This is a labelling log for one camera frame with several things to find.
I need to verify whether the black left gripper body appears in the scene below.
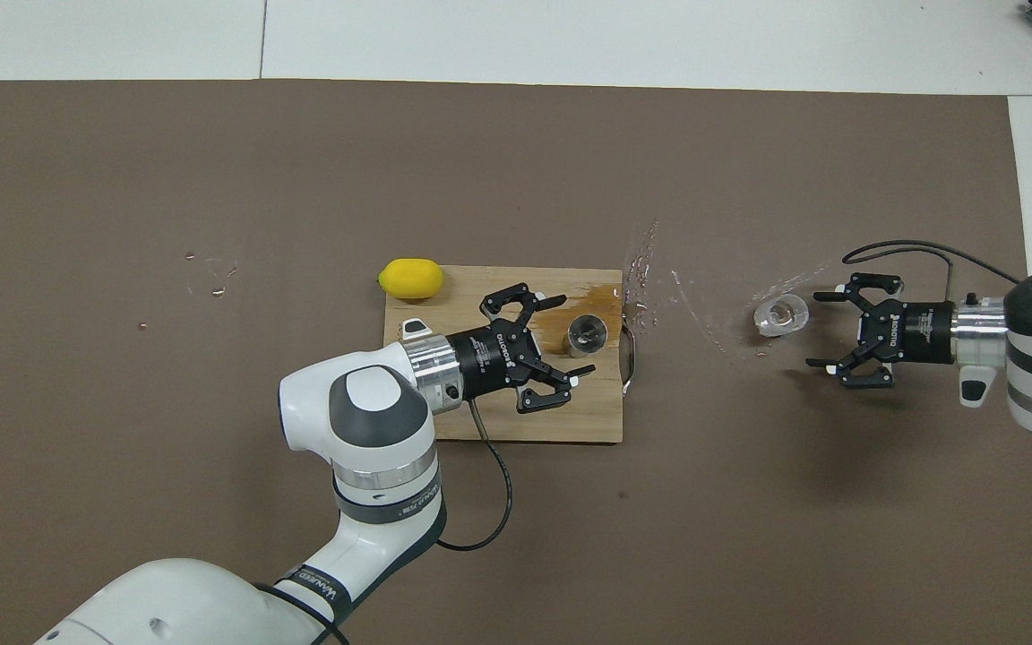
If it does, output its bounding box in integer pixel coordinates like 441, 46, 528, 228
446, 319, 544, 400

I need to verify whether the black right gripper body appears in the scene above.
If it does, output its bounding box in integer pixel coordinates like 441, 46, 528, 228
865, 298, 958, 366

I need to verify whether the steel cocktail jigger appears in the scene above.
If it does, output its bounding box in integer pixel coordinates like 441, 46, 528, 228
564, 314, 609, 359

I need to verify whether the small clear glass cup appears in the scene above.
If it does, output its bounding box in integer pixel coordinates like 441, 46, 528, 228
753, 292, 810, 339

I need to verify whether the wooden cutting board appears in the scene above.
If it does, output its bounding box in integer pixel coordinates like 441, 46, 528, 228
378, 266, 638, 444

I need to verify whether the yellow lemon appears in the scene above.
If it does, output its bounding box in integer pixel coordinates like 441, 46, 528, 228
378, 258, 445, 301

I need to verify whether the brown table mat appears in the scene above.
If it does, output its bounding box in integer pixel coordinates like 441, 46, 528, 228
0, 79, 1032, 645

